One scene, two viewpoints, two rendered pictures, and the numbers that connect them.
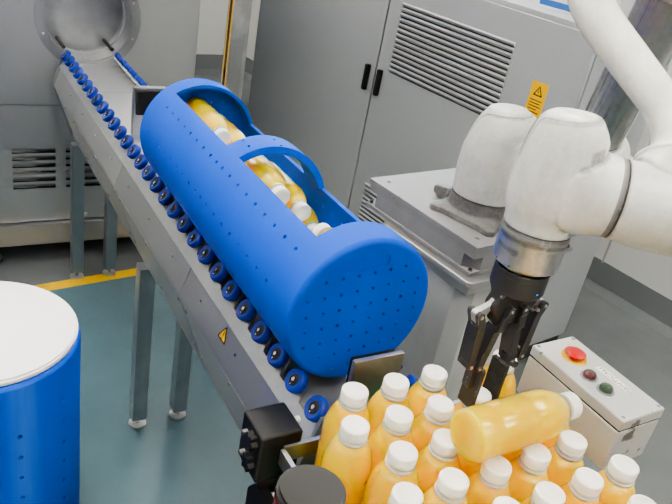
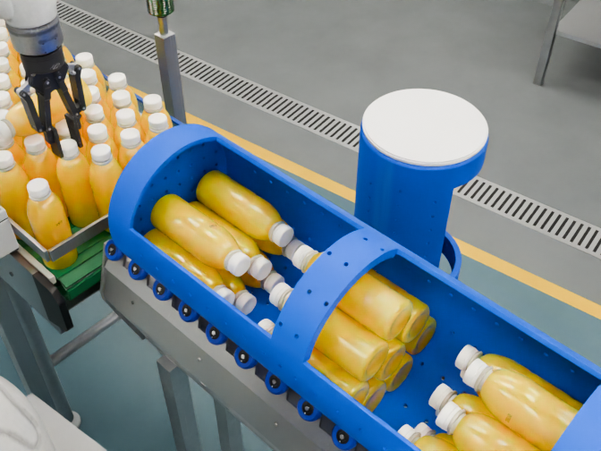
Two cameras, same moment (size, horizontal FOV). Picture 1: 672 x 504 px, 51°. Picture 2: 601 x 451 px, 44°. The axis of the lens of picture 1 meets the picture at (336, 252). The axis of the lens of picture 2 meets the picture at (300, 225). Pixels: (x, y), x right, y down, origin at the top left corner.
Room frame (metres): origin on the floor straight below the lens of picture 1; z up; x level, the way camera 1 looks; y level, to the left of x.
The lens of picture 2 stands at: (2.11, -0.05, 2.02)
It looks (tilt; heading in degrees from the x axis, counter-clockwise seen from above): 44 degrees down; 167
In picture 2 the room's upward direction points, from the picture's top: straight up
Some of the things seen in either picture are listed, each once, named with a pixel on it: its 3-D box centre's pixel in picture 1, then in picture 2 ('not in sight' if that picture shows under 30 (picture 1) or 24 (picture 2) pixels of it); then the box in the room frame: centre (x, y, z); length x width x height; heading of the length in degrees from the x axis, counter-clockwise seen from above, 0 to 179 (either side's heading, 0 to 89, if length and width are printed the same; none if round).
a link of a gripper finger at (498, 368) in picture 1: (494, 378); (54, 140); (0.87, -0.27, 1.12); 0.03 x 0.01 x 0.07; 34
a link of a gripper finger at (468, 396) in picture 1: (471, 384); (73, 130); (0.84, -0.23, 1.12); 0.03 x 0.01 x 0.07; 34
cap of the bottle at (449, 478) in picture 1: (452, 483); (90, 93); (0.67, -0.20, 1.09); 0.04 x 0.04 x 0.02
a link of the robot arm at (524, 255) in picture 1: (530, 245); (35, 31); (0.85, -0.25, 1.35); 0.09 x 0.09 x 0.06
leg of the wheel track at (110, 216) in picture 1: (111, 211); not in sight; (2.69, 0.99, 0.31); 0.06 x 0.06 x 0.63; 34
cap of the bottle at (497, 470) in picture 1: (495, 469); not in sight; (0.71, -0.26, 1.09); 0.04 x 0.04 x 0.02
